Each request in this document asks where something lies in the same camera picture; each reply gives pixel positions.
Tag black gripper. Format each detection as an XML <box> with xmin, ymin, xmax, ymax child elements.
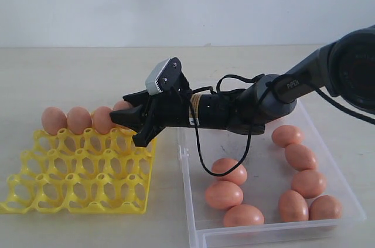
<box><xmin>110</xmin><ymin>73</ymin><xmax>252</xmax><ymax>147</ymax></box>

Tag yellow plastic egg tray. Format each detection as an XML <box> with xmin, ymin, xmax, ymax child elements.
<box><xmin>1</xmin><ymin>128</ymin><xmax>156</xmax><ymax>214</ymax></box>

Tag brown egg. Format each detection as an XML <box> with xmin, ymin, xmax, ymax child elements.
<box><xmin>284</xmin><ymin>144</ymin><xmax>318</xmax><ymax>171</ymax></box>
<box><xmin>223</xmin><ymin>204</ymin><xmax>264</xmax><ymax>227</ymax></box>
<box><xmin>271</xmin><ymin>125</ymin><xmax>304</xmax><ymax>148</ymax></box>
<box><xmin>41</xmin><ymin>107</ymin><xmax>67</xmax><ymax>135</ymax></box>
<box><xmin>211</xmin><ymin>158</ymin><xmax>248</xmax><ymax>185</ymax></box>
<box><xmin>112</xmin><ymin>101</ymin><xmax>133</xmax><ymax>111</ymax></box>
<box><xmin>67</xmin><ymin>106</ymin><xmax>92</xmax><ymax>134</ymax></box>
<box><xmin>278</xmin><ymin>190</ymin><xmax>309</xmax><ymax>222</ymax></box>
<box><xmin>205</xmin><ymin>181</ymin><xmax>243</xmax><ymax>210</ymax></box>
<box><xmin>291</xmin><ymin>169</ymin><xmax>326</xmax><ymax>199</ymax></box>
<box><xmin>92</xmin><ymin>106</ymin><xmax>115</xmax><ymax>134</ymax></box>
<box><xmin>309</xmin><ymin>195</ymin><xmax>343</xmax><ymax>220</ymax></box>

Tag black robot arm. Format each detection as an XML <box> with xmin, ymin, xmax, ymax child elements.
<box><xmin>110</xmin><ymin>27</ymin><xmax>374</xmax><ymax>147</ymax></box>

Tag black camera cable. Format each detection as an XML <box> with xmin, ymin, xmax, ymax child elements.
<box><xmin>187</xmin><ymin>74</ymin><xmax>375</xmax><ymax>178</ymax></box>

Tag clear plastic container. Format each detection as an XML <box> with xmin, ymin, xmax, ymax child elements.
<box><xmin>178</xmin><ymin>102</ymin><xmax>366</xmax><ymax>247</ymax></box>

